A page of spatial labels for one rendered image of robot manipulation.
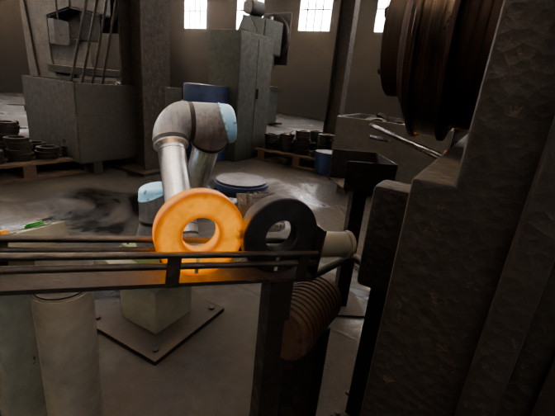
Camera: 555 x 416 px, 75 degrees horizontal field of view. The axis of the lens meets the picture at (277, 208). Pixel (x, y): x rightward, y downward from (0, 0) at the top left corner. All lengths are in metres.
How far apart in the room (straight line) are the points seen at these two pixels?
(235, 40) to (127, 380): 3.78
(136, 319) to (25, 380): 0.53
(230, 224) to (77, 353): 0.49
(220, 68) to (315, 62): 7.84
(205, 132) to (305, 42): 11.47
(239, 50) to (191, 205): 3.92
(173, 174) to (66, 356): 0.48
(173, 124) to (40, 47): 5.57
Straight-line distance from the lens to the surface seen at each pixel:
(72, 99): 3.71
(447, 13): 0.81
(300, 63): 12.48
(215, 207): 0.62
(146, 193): 1.37
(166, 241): 0.62
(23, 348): 1.13
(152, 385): 1.39
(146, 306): 1.51
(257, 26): 8.90
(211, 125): 1.07
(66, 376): 1.00
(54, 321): 0.91
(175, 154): 1.01
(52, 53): 6.36
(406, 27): 0.87
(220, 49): 4.63
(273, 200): 0.65
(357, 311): 1.79
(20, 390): 1.19
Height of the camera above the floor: 0.98
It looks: 19 degrees down
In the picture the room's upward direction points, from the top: 6 degrees clockwise
